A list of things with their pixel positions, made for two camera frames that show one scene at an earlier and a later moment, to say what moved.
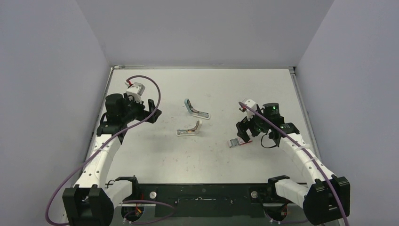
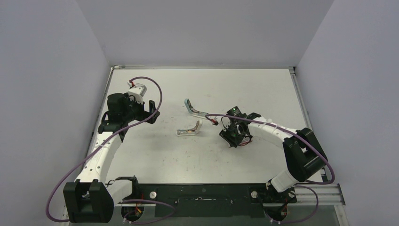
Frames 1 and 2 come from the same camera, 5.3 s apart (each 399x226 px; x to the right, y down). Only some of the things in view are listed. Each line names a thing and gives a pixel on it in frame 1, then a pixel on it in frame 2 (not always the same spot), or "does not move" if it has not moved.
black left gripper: x=144 y=114 does not move
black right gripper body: x=245 y=128 to x=235 y=136
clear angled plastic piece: x=195 y=112 does not move
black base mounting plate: x=208 y=200 does not move
